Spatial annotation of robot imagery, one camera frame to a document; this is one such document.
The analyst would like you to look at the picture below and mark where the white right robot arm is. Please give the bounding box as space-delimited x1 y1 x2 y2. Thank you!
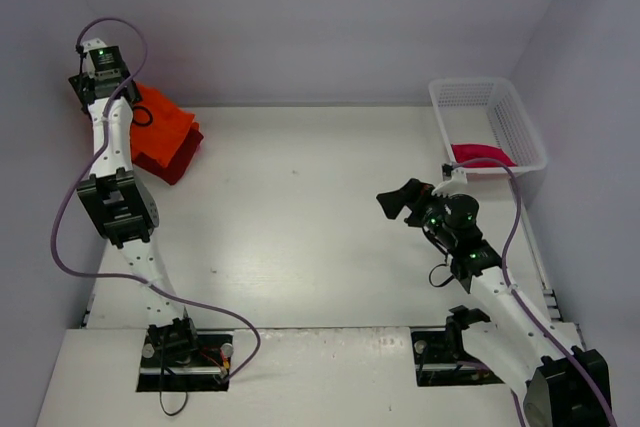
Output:
376 178 615 426

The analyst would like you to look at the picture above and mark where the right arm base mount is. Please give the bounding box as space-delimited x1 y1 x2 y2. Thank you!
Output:
410 306 503 388

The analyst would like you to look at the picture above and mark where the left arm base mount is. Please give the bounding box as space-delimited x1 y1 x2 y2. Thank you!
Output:
136 318 234 393

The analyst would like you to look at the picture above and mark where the orange t shirt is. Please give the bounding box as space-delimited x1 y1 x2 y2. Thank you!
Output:
130 83 195 167

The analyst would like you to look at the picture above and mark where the white plastic basket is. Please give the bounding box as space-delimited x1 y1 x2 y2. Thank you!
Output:
428 77 547 176

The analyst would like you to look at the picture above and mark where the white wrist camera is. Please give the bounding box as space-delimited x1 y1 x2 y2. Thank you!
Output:
75 38 107 54
432 163 468 197

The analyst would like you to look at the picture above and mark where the magenta t shirt in basket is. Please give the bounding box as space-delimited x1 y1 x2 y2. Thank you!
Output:
451 143 517 168

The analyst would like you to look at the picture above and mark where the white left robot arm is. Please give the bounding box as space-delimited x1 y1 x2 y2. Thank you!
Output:
70 39 200 367

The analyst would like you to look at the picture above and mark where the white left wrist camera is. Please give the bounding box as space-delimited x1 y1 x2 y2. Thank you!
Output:
75 38 107 54

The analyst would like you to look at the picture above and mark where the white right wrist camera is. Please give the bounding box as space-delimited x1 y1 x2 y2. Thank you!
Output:
432 163 468 197

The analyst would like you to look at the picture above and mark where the folded dark red t shirt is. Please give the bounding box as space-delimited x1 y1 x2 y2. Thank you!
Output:
133 122 204 186

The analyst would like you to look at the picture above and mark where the black cable loop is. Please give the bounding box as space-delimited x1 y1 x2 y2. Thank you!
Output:
159 366 190 417

